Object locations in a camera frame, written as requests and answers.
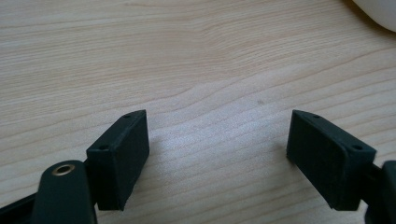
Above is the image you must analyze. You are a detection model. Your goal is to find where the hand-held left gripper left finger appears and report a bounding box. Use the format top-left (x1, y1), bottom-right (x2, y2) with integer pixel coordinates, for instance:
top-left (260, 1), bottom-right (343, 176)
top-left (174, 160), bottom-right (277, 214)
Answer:
top-left (85, 108), bottom-right (150, 212)

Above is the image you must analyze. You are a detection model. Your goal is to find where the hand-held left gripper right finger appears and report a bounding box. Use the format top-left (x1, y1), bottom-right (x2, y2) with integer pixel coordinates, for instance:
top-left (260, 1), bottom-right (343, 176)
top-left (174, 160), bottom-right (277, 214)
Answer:
top-left (286, 108), bottom-right (378, 212)

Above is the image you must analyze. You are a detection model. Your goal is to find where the white plastic bin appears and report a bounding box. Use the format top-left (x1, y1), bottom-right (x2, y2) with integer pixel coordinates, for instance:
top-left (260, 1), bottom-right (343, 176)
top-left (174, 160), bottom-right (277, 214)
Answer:
top-left (352, 0), bottom-right (396, 34)

